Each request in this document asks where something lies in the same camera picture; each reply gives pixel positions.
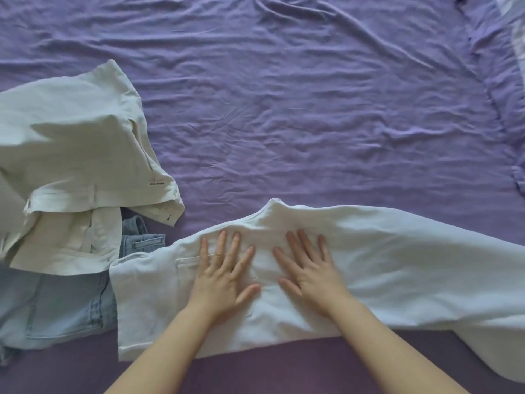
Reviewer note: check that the floral pillow purple trim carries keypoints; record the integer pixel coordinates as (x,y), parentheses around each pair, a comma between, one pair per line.
(517,36)

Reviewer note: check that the person's left hand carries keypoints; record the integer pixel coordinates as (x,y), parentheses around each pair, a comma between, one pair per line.
(221,287)

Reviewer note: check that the person's left forearm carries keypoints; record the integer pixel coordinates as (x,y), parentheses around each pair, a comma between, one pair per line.
(164,352)

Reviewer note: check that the white jeans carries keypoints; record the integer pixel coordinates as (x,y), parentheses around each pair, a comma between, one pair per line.
(410,266)

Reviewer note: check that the purple sheet bed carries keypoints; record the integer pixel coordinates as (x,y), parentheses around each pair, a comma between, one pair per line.
(287,98)

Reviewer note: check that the person's right forearm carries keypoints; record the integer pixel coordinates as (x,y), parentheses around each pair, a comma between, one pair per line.
(389,352)

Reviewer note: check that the light blue denim jeans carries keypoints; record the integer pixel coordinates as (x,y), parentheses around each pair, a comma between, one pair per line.
(53,307)

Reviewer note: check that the person's right hand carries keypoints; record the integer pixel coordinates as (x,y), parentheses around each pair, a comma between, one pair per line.
(316,283)

